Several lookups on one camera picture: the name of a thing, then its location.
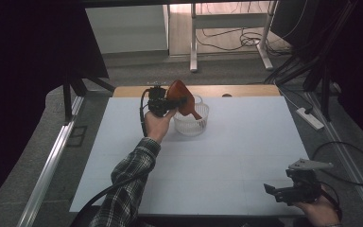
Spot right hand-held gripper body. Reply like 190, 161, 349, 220
285, 158, 335, 205

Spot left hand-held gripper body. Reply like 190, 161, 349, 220
147, 81, 171, 118

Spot brown wooden scoop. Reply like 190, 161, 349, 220
165, 79, 203, 121

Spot white plastic basket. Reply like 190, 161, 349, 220
172, 94, 211, 137

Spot person's left hand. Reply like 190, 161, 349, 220
144, 108, 178, 145

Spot person's right hand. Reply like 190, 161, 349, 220
293, 191, 343, 227

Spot white table mat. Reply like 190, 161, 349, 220
69, 96, 310, 218

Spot white power strip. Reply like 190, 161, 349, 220
296, 107, 325, 131

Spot white cabinet panel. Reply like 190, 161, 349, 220
84, 4, 170, 55

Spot dark floor hatch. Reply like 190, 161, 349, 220
65, 125, 89, 148

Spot black metal stand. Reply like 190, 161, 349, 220
61, 75, 116, 125
264, 0, 362, 123

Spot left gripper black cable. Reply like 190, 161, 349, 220
70, 88, 151, 227

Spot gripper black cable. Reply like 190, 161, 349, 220
319, 181, 343, 222
70, 88, 151, 227

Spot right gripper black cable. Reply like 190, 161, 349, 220
319, 181, 343, 222

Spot aluminium floor rail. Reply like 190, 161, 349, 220
16, 96, 86, 227
304, 90, 363, 225

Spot black looped floor cable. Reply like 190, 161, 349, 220
310, 140, 363, 187

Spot white desk frame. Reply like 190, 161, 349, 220
189, 0, 279, 73

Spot black plug with cable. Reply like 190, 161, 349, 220
273, 79, 315, 115

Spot tangled black floor cables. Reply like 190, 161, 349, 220
200, 27, 291, 55

